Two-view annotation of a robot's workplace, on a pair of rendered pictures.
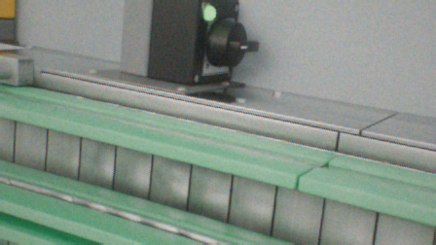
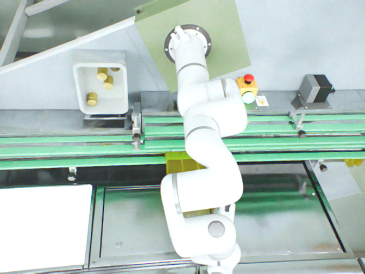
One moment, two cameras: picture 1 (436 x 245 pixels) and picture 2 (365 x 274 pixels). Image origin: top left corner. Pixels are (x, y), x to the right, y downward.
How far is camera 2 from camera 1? 1.40 m
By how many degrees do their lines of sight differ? 47
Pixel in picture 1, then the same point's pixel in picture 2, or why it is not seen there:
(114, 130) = (340, 129)
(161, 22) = (320, 92)
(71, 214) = (321, 140)
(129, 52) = (310, 99)
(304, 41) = (338, 79)
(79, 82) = (307, 111)
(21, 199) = (309, 141)
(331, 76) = (342, 85)
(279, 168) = not seen: outside the picture
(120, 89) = (318, 111)
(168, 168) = not seen: hidden behind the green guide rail
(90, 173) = not seen: hidden behind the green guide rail
